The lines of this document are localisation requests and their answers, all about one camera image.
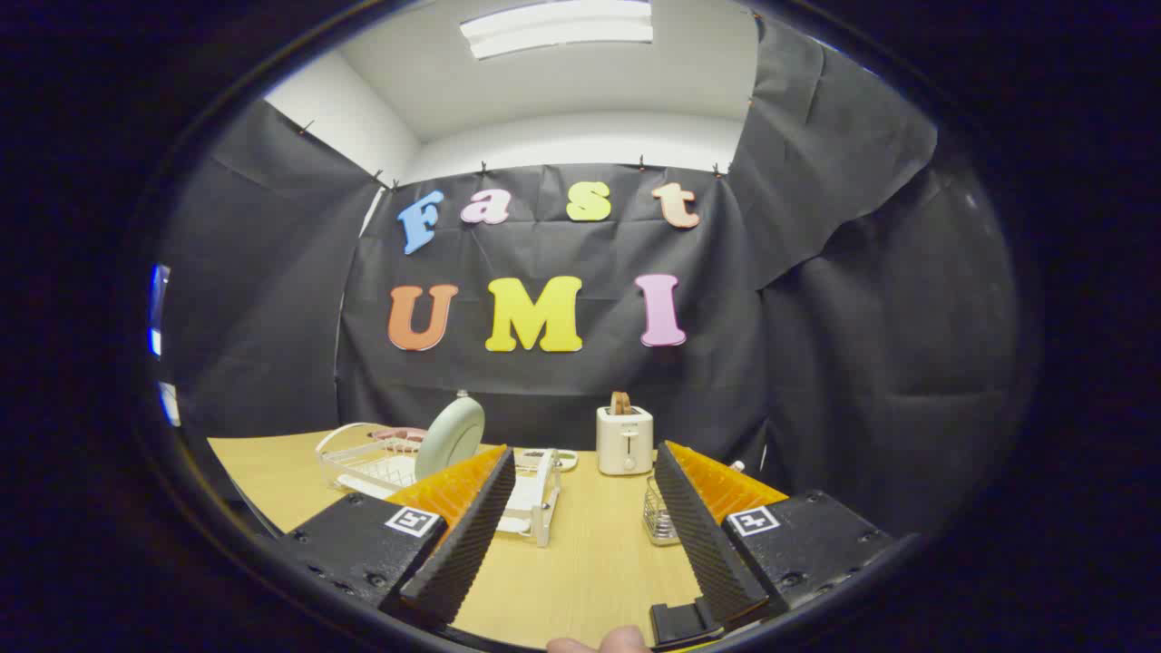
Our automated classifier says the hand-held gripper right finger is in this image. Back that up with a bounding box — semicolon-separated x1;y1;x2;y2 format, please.
649;441;899;648

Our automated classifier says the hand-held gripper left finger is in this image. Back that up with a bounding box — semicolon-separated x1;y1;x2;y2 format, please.
263;443;518;629

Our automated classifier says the metal wire basket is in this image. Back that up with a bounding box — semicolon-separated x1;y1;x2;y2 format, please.
642;475;683;547

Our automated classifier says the pale green plate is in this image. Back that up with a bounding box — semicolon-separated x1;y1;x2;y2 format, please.
415;397;486;482

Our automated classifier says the white wire dish rack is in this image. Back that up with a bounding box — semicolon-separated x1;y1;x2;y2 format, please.
316;422;563;548

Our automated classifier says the cream toaster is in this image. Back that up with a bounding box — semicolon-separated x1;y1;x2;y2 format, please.
596;404;655;477

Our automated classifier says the white divided bean tray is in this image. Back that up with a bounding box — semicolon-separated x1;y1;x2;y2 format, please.
514;448;579;473

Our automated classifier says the black backdrop cloth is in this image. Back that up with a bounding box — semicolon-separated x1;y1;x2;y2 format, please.
159;14;1021;538

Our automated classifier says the ceiling light panel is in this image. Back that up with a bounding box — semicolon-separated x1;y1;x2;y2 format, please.
459;0;654;61

